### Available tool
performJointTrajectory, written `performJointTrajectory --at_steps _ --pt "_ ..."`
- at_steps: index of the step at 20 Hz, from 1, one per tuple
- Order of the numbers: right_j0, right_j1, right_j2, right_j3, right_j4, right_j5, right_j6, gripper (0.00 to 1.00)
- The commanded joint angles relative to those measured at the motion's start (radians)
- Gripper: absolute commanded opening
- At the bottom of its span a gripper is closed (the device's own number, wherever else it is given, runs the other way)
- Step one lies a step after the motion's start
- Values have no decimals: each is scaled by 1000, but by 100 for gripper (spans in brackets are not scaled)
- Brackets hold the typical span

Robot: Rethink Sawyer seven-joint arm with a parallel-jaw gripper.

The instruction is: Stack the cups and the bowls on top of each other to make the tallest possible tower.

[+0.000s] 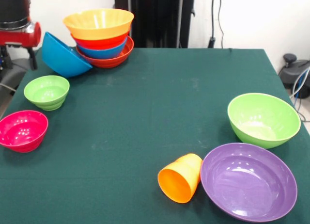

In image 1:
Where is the dark green tablecloth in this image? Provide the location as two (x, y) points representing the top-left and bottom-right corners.
(0, 46), (310, 224)

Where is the small green plastic bowl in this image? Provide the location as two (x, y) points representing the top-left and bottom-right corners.
(23, 75), (70, 112)

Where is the black wall cable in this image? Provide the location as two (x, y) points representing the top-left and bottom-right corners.
(207, 0), (225, 49)

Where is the orange plastic cup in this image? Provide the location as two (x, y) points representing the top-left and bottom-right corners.
(157, 153), (203, 204)

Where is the black wheeled base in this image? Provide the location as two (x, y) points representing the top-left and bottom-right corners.
(0, 56), (32, 91)
(278, 53), (310, 99)

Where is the blue plastic bowl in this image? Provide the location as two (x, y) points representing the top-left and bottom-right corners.
(77, 37), (128, 60)
(41, 32), (93, 79)

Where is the pink plastic bowl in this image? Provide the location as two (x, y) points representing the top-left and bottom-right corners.
(0, 110), (49, 154)

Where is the red-orange plastic bowl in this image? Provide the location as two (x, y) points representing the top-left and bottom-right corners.
(76, 36), (135, 69)
(70, 30), (130, 50)

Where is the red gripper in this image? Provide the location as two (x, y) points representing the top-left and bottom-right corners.
(0, 21), (42, 71)

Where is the large green plastic bowl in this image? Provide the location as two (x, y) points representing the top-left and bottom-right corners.
(227, 93), (302, 150)

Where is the large orange plastic bowl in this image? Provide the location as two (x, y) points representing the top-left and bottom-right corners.
(62, 8), (135, 40)

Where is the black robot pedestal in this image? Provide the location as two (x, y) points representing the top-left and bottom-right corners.
(113, 0), (196, 49)

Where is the purple plastic bowl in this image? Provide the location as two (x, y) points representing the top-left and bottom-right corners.
(200, 143), (298, 223)

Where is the blue and white cable bundle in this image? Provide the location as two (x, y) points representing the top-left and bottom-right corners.
(289, 66), (310, 123)

